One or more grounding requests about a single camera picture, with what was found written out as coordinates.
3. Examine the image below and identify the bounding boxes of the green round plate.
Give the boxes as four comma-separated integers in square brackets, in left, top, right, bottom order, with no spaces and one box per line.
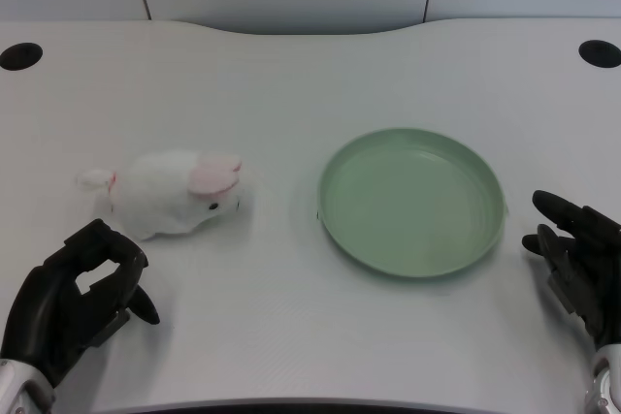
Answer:
[316,127,509,281]

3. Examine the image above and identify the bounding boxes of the white plush rabbit doll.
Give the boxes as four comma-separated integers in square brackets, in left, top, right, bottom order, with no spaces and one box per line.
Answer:
[75,149,244,241]

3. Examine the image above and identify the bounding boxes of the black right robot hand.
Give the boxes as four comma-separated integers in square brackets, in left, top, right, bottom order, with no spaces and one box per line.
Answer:
[520,189,621,351]

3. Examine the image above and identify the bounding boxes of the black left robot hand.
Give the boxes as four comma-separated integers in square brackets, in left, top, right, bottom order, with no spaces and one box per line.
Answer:
[0,218,161,390]

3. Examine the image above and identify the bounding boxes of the black table cable grommet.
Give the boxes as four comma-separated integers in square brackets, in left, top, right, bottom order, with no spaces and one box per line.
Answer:
[577,39,621,69]
[0,42,44,72]

